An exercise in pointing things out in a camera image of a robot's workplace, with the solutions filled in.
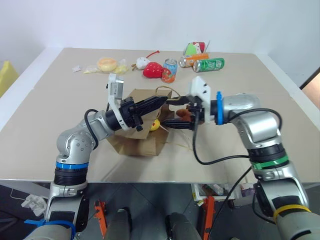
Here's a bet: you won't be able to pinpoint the green and red snack carton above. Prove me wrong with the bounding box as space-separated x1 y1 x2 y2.
182 40 210 57

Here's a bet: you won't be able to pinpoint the bread in clear plastic bag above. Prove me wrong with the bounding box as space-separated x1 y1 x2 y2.
83 57 129 75

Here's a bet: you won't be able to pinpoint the red strawberry plush toy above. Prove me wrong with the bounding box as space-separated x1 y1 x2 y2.
142 61 165 79

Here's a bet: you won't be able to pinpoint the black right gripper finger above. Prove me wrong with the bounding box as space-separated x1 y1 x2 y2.
165 95 192 108
162 119 195 130

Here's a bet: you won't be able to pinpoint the dark rounded shape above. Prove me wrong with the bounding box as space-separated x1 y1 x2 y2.
165 212 202 240
104 207 134 240

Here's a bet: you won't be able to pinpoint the blue fruit drink can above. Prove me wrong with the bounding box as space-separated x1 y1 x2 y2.
161 58 179 84

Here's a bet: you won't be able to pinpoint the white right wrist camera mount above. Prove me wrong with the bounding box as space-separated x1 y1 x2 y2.
187 75 213 124

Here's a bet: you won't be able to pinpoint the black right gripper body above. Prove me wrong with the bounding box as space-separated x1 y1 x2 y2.
185 95 206 131

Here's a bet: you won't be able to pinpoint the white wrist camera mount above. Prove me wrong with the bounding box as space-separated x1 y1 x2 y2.
105 73 131 131
187 75 213 124

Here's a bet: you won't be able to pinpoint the orange clamp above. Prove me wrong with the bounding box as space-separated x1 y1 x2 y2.
93 199 109 239
202 195 216 240

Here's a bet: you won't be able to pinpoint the green soda can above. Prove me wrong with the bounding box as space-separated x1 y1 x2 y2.
192 57 226 73

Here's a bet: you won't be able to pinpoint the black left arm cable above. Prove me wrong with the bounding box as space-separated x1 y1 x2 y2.
84 108 101 149

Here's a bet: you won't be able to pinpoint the orange soda can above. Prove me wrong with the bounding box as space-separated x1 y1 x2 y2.
179 52 210 69

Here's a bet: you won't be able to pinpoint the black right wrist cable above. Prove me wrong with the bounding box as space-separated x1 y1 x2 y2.
192 107 284 166

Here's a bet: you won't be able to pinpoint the yellow bag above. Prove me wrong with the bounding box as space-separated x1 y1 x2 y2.
0 60 20 99

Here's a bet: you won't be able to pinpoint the pale twine strands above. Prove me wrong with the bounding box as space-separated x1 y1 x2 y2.
174 131 195 152

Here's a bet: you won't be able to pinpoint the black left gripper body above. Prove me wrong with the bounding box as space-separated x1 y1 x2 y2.
119 96 145 132

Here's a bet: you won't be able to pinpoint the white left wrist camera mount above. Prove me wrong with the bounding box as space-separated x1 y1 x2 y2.
105 73 131 131

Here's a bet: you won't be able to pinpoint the brown plush toy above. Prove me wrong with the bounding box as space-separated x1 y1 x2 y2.
175 107 194 122

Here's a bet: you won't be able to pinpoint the brown paper bag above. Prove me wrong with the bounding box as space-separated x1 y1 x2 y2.
105 86 181 157

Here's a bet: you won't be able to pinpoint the white plush with red tail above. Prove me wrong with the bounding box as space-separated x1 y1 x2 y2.
130 49 161 71

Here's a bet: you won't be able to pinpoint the brown wooden board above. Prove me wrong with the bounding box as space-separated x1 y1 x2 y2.
299 73 320 111

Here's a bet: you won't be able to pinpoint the white box of clutter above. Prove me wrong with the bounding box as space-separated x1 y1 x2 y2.
191 183 256 202

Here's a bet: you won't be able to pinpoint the yellow plush toy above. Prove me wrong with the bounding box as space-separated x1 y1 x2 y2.
149 118 161 132

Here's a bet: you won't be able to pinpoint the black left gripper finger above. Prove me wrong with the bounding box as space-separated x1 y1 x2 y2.
136 100 167 117
136 95 168 108

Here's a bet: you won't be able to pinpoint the long black hanging cable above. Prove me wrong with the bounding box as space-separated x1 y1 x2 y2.
206 165 254 240

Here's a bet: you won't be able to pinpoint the crumpled white paper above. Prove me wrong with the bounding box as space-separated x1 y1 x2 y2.
20 194 48 218

